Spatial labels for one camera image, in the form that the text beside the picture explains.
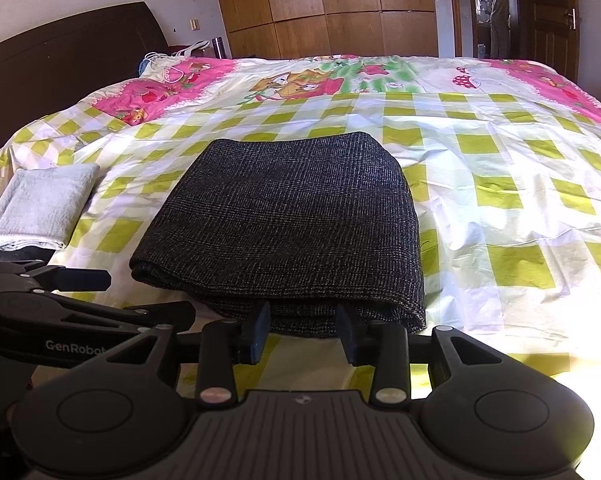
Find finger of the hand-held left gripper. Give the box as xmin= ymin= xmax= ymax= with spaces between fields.
xmin=0 ymin=259 xmax=112 ymax=295
xmin=40 ymin=301 xmax=197 ymax=336

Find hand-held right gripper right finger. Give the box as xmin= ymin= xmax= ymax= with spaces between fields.
xmin=335 ymin=304 xmax=502 ymax=407

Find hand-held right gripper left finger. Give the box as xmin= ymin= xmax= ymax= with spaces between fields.
xmin=103 ymin=302 xmax=272 ymax=409

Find dark grey knitted pants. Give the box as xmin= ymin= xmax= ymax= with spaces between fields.
xmin=129 ymin=131 xmax=427 ymax=342

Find folded grey towel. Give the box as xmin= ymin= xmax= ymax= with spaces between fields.
xmin=0 ymin=162 xmax=101 ymax=252

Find checked printed bed sheet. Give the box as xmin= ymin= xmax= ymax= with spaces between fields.
xmin=0 ymin=54 xmax=601 ymax=396

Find dark wooden headboard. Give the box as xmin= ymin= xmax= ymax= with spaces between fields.
xmin=0 ymin=1 xmax=170 ymax=196

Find wooden wardrobe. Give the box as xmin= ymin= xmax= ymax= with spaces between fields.
xmin=209 ymin=0 xmax=438 ymax=60

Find wooden door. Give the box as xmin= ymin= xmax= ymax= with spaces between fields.
xmin=513 ymin=0 xmax=581 ymax=83

